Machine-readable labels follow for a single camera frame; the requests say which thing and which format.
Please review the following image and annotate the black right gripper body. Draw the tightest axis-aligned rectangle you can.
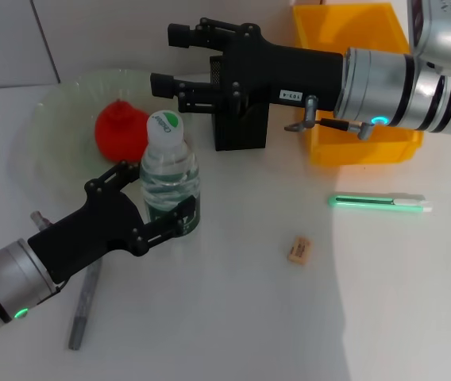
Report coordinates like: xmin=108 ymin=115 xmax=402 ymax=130
xmin=217 ymin=23 xmax=348 ymax=116

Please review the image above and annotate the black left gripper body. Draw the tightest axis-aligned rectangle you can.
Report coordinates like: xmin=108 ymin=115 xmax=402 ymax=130
xmin=27 ymin=180 xmax=148 ymax=283

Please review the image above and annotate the red tomato-shaped toy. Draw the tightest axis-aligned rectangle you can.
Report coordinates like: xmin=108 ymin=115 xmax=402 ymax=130
xmin=94 ymin=99 xmax=150 ymax=162

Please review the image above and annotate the green label water bottle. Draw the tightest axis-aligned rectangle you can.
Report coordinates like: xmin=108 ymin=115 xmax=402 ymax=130
xmin=140 ymin=110 xmax=202 ymax=241

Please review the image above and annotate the green glass fruit plate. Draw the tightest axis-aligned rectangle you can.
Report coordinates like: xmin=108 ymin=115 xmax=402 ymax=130
xmin=9 ymin=67 xmax=197 ymax=207

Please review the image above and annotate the black mesh pen holder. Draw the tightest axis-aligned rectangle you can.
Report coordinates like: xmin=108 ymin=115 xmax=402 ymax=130
xmin=209 ymin=55 xmax=270 ymax=152

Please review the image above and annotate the grey marker pen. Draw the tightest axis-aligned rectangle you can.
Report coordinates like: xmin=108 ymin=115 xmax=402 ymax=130
xmin=67 ymin=257 xmax=103 ymax=351

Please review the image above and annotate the beige eraser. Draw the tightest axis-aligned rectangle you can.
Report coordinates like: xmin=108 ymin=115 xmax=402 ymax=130
xmin=287 ymin=235 xmax=314 ymax=266

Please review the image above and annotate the yellow plastic bin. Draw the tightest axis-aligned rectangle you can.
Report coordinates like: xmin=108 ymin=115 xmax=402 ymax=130
xmin=291 ymin=2 xmax=425 ymax=166

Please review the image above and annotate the right arm metal cable connector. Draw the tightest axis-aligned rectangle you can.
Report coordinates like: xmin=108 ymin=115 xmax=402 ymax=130
xmin=283 ymin=94 xmax=376 ymax=140

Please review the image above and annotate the arm metal cable connector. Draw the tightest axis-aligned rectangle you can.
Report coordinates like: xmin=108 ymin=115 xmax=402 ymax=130
xmin=283 ymin=94 xmax=376 ymax=140
xmin=29 ymin=211 xmax=54 ymax=231

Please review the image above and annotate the left arm metal cable connector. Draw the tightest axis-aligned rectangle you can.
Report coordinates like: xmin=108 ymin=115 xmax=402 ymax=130
xmin=29 ymin=211 xmax=54 ymax=231

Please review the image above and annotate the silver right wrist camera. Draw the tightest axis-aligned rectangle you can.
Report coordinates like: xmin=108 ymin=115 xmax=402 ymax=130
xmin=406 ymin=0 xmax=451 ymax=76

